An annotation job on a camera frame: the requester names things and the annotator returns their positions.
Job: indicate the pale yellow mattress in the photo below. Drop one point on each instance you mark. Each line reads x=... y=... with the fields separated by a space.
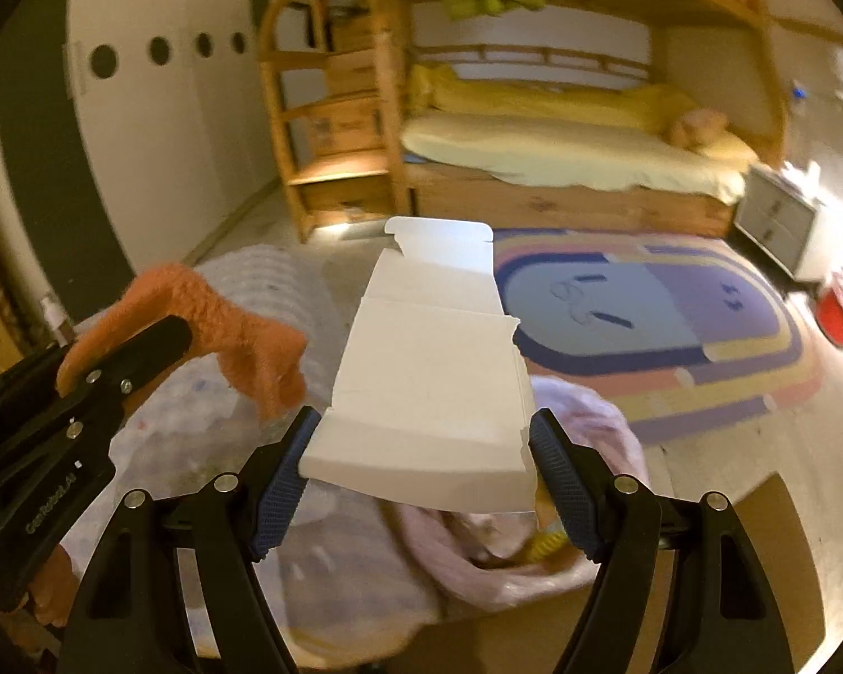
x=548 y=154

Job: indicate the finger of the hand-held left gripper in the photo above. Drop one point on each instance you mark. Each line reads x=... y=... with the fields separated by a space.
x=35 y=411
x=147 y=347

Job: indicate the person's left hand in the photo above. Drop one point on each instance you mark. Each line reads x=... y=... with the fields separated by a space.
x=50 y=590

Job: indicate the pink plastic bag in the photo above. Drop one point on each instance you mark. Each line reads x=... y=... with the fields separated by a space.
x=590 y=435

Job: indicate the orange fuzzy cloth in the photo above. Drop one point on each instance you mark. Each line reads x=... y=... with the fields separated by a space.
x=253 y=344

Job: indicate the wooden bunk bed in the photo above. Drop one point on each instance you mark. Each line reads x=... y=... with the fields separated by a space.
x=569 y=196

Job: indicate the pink plush toy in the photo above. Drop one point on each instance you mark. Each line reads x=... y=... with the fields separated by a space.
x=699 y=128

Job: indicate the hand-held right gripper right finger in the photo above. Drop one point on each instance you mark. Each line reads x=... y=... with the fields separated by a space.
x=565 y=491

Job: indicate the yellow duvet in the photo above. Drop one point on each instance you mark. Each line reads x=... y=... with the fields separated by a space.
x=534 y=98

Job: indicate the wooden stair drawers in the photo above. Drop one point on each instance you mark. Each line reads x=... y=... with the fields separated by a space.
x=337 y=119

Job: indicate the grey nightstand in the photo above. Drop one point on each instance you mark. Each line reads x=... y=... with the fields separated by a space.
x=776 y=217

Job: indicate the white cardboard box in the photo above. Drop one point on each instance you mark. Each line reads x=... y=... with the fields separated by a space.
x=428 y=379

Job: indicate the white wardrobe with round holes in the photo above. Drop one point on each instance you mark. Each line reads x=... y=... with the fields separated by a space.
x=168 y=126

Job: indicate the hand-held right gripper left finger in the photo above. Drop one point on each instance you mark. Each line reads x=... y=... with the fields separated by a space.
x=284 y=491

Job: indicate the rainbow patterned rug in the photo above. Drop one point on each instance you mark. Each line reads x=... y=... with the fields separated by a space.
x=646 y=309

